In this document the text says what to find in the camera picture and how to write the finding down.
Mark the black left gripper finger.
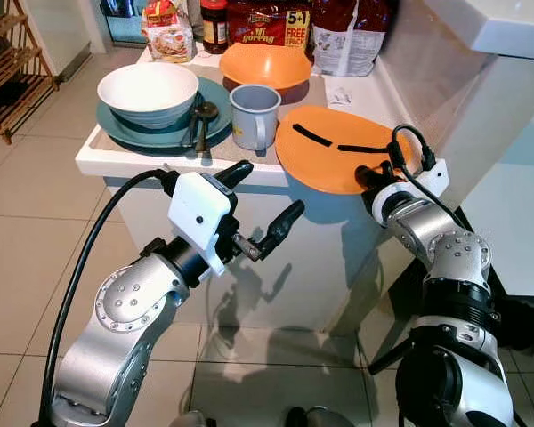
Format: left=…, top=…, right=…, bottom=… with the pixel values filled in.
left=249, top=200, right=306, bottom=262
left=212, top=160, right=255, bottom=191

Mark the orange plate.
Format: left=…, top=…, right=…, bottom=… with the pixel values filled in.
left=274, top=105, right=417, bottom=196

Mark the short black strip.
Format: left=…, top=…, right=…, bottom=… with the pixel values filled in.
left=291, top=124, right=335, bottom=149
left=336, top=142, right=392, bottom=155

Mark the grey-blue mug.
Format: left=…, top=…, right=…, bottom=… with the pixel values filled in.
left=228, top=84, right=284, bottom=153

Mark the teal plate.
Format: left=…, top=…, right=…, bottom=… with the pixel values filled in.
left=94, top=75, right=235, bottom=150

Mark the dark spoon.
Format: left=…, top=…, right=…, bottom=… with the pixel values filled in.
left=190, top=100, right=222, bottom=153

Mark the orange bowl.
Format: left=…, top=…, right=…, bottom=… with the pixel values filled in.
left=217, top=42, right=315, bottom=93

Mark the white bowl with grey outside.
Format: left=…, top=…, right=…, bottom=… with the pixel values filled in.
left=96, top=61, right=201, bottom=131

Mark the red and white bag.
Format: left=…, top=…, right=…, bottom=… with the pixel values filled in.
left=311, top=0, right=393, bottom=78

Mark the white box appliance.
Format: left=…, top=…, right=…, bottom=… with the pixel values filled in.
left=461, top=96, right=534, bottom=296

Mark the dark jar with red lid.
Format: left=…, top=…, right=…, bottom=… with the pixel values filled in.
left=198, top=0, right=231, bottom=55

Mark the small white noodle packet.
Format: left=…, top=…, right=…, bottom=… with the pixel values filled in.
left=140, top=0, right=198, bottom=64

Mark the red mi goreng multipack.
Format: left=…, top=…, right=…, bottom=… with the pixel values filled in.
left=224, top=0, right=315, bottom=51

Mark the grey robot right foot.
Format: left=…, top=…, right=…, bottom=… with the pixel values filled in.
left=283, top=405, right=359, bottom=427

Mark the grey robot foot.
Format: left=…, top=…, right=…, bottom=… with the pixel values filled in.
left=171, top=409, right=207, bottom=427
left=283, top=405, right=359, bottom=427

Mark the grey robot left foot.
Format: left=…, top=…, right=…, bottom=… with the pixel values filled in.
left=171, top=409, right=207, bottom=427

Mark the wooden shelf rack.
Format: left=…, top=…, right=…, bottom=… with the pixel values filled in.
left=0, top=0, right=60, bottom=146

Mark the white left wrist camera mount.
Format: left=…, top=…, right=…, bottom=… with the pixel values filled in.
left=167, top=171, right=234, bottom=277

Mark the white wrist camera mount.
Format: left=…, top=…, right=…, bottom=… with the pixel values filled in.
left=372, top=159, right=449, bottom=215
left=167, top=171, right=234, bottom=277

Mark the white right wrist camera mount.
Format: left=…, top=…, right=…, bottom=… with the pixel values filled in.
left=372, top=159, right=449, bottom=215

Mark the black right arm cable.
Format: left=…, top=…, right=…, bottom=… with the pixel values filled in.
left=387, top=124, right=471, bottom=234

